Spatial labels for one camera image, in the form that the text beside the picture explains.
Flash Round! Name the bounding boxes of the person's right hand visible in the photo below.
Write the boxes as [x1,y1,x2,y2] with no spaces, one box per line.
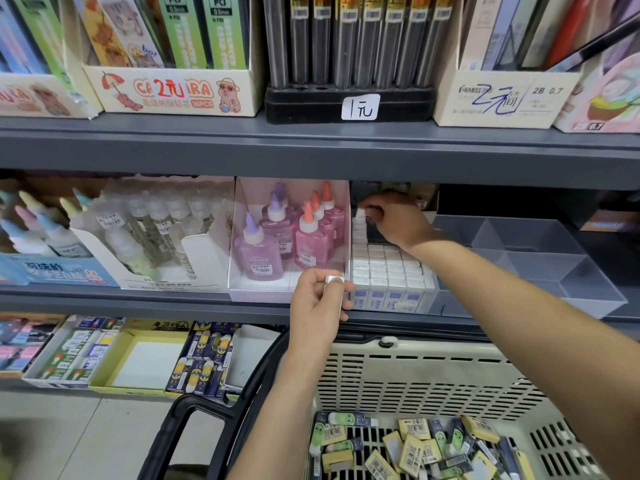
[358,189,441,251]

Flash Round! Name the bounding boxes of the person's left hand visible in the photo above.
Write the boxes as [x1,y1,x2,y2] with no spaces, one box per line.
[288,269,356,366]

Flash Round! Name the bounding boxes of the rows of white erasers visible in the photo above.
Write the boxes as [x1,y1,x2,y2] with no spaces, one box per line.
[350,209,439,314]

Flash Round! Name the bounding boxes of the beige shopping basket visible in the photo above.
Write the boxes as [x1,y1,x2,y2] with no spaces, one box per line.
[138,329,640,480]

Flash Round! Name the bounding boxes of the pile of erasers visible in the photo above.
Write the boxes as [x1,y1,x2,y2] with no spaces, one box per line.
[308,409,541,480]

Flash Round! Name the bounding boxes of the grey store shelves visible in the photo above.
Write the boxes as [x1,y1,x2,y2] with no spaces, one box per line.
[0,0,640,406]

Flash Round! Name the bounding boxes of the person's right forearm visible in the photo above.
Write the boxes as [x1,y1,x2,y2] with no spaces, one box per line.
[420,237,640,480]

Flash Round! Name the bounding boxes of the person's left forearm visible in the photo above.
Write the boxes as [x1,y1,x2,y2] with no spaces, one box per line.
[228,349,341,480]

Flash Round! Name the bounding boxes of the pink glue display box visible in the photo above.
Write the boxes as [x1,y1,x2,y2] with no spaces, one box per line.
[228,177,353,304]

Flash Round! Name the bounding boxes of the white glue display box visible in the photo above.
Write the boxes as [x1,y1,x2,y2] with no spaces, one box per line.
[70,175,236,293]

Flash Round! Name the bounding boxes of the white pencil display box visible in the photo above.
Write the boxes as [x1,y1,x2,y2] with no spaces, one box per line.
[433,0,586,130]

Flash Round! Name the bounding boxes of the yellow empty display box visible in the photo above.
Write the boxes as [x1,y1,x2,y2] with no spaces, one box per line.
[90,319,191,398]

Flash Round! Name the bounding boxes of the colourful pencil display box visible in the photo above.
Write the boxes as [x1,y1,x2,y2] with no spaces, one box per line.
[553,0,640,134]

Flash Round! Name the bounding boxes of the white eraser display box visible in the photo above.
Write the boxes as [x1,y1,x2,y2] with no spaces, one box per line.
[22,315,126,389]

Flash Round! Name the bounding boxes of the cartoon print display box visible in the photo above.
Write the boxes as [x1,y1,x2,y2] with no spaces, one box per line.
[70,0,266,118]

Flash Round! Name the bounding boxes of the pastel lead display box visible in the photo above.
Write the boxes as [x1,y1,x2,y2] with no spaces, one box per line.
[0,0,101,121]

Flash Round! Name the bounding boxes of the translucent glue bottle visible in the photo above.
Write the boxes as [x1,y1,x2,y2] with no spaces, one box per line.
[410,183,439,211]

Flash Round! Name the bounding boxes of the pink glue bottle orange cap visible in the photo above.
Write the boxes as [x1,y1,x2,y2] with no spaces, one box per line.
[295,201,333,271]
[320,181,348,241]
[308,191,341,251]

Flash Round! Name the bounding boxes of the pink glue bottle purple cap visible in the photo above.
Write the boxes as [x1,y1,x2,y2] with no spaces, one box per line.
[262,185,298,258]
[235,213,286,283]

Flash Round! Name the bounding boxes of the white price label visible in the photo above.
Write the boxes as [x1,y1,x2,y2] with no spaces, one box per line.
[341,93,381,122]

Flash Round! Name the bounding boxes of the dark blue yellow packets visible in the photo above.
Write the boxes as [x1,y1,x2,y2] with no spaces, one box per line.
[165,319,246,398]

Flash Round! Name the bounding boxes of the clear plastic divider tray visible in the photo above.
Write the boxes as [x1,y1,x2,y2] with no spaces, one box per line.
[350,213,629,319]

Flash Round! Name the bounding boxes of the black lead tube display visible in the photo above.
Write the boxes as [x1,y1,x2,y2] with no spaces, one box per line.
[262,0,461,124]

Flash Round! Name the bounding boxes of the row of clear glue bottles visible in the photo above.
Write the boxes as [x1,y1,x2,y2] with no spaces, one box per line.
[95,193,216,276]

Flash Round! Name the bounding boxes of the black pen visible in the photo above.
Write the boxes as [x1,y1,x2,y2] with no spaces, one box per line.
[548,9,640,74]

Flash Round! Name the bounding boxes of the pink stationery packets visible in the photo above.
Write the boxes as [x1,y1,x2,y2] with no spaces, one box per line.
[0,317,61,378]

